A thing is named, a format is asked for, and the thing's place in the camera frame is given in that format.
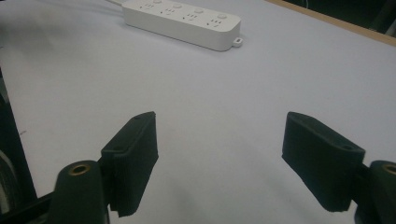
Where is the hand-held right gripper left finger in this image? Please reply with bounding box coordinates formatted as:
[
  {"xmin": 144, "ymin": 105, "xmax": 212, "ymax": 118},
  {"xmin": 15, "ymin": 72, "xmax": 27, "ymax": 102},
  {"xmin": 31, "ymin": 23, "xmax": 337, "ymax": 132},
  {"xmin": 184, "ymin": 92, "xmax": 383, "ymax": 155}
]
[{"xmin": 100, "ymin": 111, "xmax": 160, "ymax": 218}]

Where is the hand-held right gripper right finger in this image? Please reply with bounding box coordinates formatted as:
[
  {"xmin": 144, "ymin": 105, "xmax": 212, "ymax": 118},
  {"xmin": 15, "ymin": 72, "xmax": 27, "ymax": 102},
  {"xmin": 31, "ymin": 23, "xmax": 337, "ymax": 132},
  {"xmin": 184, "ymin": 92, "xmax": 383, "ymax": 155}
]
[{"xmin": 281, "ymin": 111, "xmax": 366, "ymax": 213}]

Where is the white power strip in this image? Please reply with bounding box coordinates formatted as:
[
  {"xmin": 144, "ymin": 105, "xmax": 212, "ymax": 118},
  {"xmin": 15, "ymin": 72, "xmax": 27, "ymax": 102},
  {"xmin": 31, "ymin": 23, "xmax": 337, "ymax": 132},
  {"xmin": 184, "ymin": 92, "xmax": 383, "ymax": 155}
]
[{"xmin": 121, "ymin": 0, "xmax": 245, "ymax": 52}]

